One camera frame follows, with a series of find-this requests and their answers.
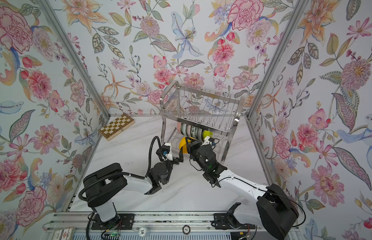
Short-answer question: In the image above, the aluminium front rail frame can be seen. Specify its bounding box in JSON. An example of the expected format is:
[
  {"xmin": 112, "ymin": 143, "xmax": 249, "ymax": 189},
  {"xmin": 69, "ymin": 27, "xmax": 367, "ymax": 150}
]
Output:
[{"xmin": 42, "ymin": 211, "xmax": 274, "ymax": 240}]

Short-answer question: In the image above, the wooden chess board box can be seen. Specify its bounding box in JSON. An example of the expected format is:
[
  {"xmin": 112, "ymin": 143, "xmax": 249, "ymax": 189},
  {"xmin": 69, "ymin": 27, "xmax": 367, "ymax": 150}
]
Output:
[{"xmin": 99, "ymin": 114, "xmax": 135, "ymax": 141}]

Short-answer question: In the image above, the pale green ceramic bowl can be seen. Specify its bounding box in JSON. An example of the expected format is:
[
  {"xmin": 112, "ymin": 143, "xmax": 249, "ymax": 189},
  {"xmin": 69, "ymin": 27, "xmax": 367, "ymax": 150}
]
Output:
[{"xmin": 181, "ymin": 124, "xmax": 187, "ymax": 136}]

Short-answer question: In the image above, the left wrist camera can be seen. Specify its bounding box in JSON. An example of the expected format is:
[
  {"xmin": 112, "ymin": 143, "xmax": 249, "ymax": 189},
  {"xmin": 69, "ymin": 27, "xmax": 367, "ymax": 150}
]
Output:
[{"xmin": 162, "ymin": 143, "xmax": 173, "ymax": 161}]

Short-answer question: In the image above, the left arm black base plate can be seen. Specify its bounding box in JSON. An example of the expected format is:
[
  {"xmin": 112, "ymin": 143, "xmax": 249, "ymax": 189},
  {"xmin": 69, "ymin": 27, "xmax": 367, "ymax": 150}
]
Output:
[{"xmin": 91, "ymin": 214, "xmax": 135, "ymax": 231}]

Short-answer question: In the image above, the dark blue floral bowl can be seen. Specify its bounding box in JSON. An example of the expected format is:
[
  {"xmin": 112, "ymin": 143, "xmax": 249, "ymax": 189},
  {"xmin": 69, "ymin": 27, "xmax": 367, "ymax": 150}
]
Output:
[{"xmin": 196, "ymin": 128, "xmax": 204, "ymax": 141}]

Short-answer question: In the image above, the orange yellow plastic bowl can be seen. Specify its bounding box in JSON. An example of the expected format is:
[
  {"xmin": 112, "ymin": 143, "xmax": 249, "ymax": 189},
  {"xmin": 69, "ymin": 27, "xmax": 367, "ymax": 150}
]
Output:
[{"xmin": 179, "ymin": 137, "xmax": 194, "ymax": 154}]

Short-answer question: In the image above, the lime green plastic bowl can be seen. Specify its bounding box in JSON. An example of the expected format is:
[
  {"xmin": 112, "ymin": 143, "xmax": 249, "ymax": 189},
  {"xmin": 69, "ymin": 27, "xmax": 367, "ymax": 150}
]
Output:
[{"xmin": 202, "ymin": 130, "xmax": 213, "ymax": 141}]

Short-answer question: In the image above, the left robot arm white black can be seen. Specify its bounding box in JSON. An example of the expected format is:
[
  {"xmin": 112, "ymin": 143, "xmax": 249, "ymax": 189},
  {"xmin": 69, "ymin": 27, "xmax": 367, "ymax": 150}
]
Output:
[{"xmin": 78, "ymin": 143, "xmax": 184, "ymax": 224}]

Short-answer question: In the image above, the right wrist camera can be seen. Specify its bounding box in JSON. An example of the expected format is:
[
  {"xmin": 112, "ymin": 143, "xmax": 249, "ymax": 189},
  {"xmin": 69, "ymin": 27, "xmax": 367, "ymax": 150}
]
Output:
[{"xmin": 202, "ymin": 136, "xmax": 215, "ymax": 146}]

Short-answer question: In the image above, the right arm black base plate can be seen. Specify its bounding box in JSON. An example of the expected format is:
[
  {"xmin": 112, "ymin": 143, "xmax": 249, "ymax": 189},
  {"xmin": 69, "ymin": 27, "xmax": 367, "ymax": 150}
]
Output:
[{"xmin": 211, "ymin": 213, "xmax": 256, "ymax": 231}]

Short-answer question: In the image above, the green leaf pattern bowl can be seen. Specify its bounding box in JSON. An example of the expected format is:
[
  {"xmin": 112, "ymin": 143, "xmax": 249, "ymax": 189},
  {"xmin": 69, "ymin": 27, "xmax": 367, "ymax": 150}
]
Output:
[{"xmin": 191, "ymin": 126, "xmax": 197, "ymax": 139}]

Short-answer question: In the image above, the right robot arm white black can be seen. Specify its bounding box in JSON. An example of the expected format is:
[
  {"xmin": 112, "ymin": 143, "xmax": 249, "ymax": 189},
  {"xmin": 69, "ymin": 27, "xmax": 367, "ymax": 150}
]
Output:
[{"xmin": 184, "ymin": 137, "xmax": 299, "ymax": 240}]

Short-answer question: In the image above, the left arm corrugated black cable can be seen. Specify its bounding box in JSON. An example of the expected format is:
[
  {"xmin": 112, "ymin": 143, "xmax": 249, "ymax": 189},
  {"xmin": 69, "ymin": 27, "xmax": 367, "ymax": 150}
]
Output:
[{"xmin": 78, "ymin": 135, "xmax": 163, "ymax": 240}]

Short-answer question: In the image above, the pink striped ceramic bowl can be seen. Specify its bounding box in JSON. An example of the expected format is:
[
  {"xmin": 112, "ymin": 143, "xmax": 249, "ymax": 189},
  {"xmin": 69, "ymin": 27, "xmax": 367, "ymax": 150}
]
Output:
[{"xmin": 186, "ymin": 125, "xmax": 192, "ymax": 137}]

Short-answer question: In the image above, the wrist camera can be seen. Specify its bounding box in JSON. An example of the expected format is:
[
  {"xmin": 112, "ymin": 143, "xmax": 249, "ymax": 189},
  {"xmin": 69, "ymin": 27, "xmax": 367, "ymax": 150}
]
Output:
[
  {"xmin": 162, "ymin": 143, "xmax": 173, "ymax": 161},
  {"xmin": 202, "ymin": 136, "xmax": 215, "ymax": 146}
]

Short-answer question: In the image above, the two-tier steel dish rack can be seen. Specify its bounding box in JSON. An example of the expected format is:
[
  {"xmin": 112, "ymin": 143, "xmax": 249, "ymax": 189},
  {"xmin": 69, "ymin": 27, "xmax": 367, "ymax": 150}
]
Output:
[{"xmin": 160, "ymin": 81, "xmax": 245, "ymax": 164}]

